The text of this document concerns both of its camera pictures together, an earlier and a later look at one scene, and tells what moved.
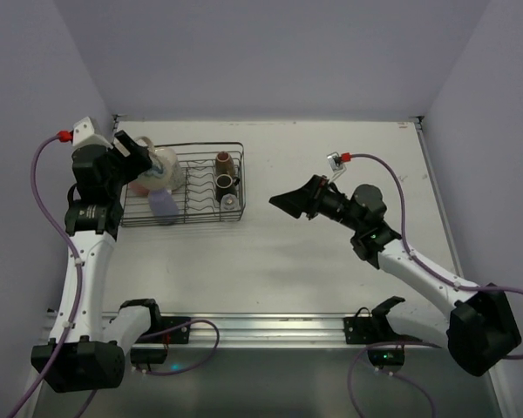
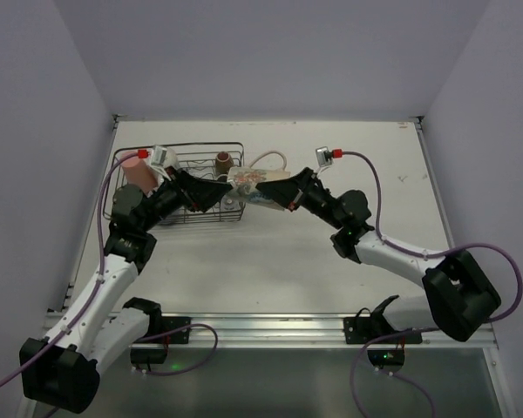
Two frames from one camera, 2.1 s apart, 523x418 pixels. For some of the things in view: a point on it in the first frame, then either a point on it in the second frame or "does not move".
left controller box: [148, 353] does not move
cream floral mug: [166, 172] -> [245, 179]
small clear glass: [229, 203] does not move
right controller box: [386, 357] does not move
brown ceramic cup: [223, 164] does not move
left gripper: [131, 153] -> [182, 190]
